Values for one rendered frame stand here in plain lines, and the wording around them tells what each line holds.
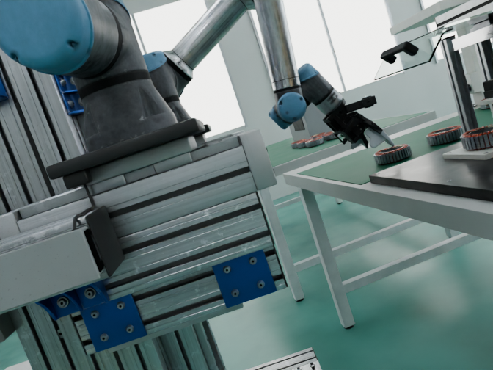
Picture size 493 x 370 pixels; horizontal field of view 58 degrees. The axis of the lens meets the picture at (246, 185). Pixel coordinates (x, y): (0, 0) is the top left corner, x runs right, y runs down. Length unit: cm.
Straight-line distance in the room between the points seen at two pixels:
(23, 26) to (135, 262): 36
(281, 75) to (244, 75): 437
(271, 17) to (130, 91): 60
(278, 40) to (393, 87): 503
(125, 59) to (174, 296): 39
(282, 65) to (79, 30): 71
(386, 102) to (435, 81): 74
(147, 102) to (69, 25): 19
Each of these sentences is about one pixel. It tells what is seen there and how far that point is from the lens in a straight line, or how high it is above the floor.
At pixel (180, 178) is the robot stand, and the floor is 96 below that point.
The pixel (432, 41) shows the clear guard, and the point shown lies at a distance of 104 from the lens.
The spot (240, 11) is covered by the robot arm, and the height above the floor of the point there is 131.
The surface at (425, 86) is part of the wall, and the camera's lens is 642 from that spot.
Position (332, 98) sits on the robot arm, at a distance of 134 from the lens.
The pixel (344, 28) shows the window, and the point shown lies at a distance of 603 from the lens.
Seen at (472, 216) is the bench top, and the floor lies 74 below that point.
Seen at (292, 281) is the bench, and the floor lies 12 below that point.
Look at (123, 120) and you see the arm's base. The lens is 69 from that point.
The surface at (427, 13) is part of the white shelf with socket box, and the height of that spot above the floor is 118.
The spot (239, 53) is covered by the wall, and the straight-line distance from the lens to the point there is 560.
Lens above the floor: 100
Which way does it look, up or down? 7 degrees down
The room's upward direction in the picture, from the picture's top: 19 degrees counter-clockwise
